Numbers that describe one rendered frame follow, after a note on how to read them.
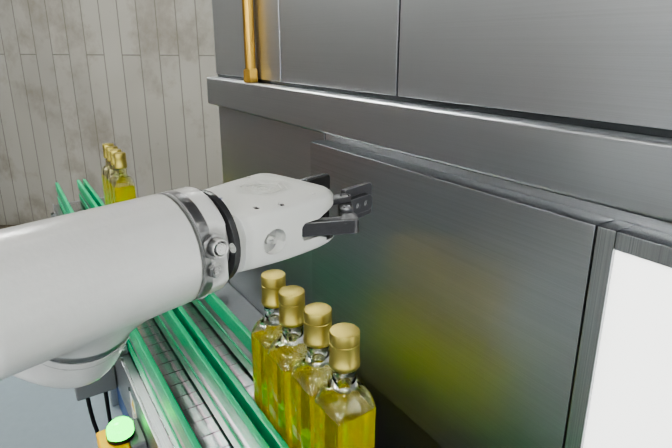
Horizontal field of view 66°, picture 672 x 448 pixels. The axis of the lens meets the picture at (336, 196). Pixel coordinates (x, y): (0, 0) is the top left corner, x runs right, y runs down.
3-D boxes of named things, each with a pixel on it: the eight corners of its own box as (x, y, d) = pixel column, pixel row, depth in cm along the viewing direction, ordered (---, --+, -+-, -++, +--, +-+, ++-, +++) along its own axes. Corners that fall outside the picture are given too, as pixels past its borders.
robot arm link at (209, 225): (203, 207, 34) (239, 197, 36) (136, 184, 40) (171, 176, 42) (212, 319, 36) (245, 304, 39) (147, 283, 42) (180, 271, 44)
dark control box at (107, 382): (118, 390, 111) (113, 356, 108) (77, 403, 107) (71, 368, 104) (110, 370, 117) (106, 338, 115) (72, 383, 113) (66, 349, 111)
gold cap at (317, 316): (338, 342, 62) (338, 310, 61) (313, 352, 60) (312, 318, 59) (322, 330, 65) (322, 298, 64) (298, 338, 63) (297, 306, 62)
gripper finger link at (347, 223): (348, 230, 40) (365, 209, 45) (257, 221, 42) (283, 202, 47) (348, 245, 40) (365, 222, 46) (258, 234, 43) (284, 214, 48)
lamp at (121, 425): (138, 438, 87) (136, 424, 86) (109, 449, 85) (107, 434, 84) (131, 423, 91) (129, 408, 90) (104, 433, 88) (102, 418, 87)
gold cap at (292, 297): (311, 322, 67) (310, 292, 66) (287, 331, 65) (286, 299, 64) (297, 311, 70) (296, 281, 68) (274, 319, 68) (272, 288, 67)
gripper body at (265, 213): (234, 207, 35) (340, 177, 43) (155, 182, 42) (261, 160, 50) (239, 305, 38) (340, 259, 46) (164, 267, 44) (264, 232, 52)
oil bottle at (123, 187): (141, 243, 158) (131, 153, 150) (122, 247, 155) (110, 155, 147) (137, 238, 162) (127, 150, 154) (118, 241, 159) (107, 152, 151)
